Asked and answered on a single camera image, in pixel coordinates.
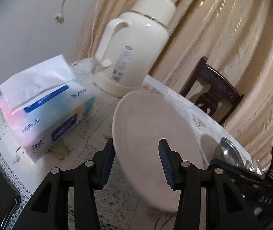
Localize tissue pack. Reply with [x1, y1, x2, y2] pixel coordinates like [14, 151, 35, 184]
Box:
[0, 55, 95, 163]

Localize dark wooden chair back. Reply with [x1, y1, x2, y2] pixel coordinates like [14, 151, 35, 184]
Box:
[180, 56, 244, 125]

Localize cream thermos jug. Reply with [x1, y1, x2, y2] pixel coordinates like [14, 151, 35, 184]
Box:
[93, 0, 176, 97]

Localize beige curtain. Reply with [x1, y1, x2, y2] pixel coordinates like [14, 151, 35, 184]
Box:
[78, 0, 273, 169]

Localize white oval plate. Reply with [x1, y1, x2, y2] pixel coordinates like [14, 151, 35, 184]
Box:
[112, 90, 204, 212]

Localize hanging grey power cord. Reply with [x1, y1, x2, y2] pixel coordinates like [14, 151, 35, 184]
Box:
[55, 0, 75, 25]

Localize small steel bowl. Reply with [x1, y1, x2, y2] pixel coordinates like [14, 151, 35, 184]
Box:
[214, 138, 263, 176]

